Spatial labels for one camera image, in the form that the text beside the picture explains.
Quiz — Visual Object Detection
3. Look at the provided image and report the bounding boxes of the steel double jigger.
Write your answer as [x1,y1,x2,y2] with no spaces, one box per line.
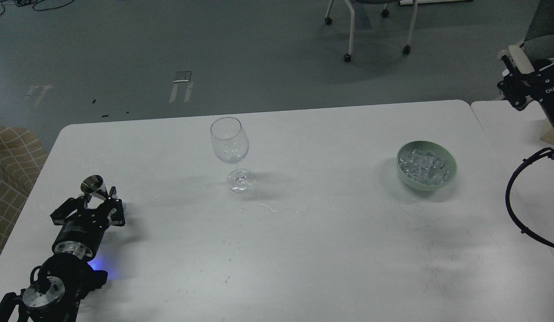
[80,175,117,200]

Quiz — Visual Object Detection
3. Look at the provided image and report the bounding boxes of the clear wine glass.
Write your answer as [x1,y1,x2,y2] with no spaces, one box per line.
[210,117,255,192]

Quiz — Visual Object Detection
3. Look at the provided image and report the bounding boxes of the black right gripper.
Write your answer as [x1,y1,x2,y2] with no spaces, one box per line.
[497,55,554,129]

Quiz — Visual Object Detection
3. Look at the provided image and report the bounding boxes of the white rolling chair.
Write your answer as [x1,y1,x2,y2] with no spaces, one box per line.
[324,0,420,64]

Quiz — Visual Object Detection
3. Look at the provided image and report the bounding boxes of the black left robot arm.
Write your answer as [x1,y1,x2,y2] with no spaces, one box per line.
[0,187,126,322]

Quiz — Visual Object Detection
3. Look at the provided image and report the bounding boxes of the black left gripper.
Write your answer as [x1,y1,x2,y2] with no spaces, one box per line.
[50,186,125,261]

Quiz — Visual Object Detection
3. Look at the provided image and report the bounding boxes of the beige checkered seat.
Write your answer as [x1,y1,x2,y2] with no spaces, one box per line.
[0,126,48,255]

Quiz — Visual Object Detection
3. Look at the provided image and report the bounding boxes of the clear ice cubes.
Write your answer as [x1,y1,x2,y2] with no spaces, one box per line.
[398,148,452,186]

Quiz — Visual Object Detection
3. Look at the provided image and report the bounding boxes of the wooden block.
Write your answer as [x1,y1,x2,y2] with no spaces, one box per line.
[540,119,554,145]

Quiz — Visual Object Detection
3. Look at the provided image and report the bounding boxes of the green bowl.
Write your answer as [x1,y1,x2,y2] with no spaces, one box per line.
[396,140,457,192]

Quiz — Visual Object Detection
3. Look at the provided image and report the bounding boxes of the black floor cables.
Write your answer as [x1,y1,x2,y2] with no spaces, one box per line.
[0,0,74,19]

